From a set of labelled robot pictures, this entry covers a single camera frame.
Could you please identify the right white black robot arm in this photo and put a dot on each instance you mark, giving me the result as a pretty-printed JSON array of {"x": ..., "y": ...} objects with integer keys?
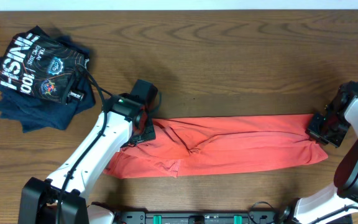
[{"x": 338, "y": 201}]

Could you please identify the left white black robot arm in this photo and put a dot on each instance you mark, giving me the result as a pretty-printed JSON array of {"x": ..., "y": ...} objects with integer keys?
[{"x": 63, "y": 196}]

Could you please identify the red printed t-shirt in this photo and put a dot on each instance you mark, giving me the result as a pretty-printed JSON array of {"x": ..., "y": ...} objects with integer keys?
[{"x": 219, "y": 145}]

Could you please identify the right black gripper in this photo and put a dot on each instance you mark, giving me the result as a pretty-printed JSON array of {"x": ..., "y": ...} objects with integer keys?
[{"x": 312, "y": 130}]

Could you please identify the navy folded clothes stack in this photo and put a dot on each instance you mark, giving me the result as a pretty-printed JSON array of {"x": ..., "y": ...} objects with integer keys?
[{"x": 34, "y": 113}]

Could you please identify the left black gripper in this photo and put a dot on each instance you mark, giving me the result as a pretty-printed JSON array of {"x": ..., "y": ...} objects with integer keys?
[{"x": 150, "y": 135}]

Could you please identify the black printed folded t-shirt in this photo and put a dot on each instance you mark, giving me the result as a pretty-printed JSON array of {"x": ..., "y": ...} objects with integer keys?
[{"x": 36, "y": 65}]

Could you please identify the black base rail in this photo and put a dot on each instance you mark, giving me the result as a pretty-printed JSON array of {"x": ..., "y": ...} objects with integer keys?
[{"x": 254, "y": 217}]

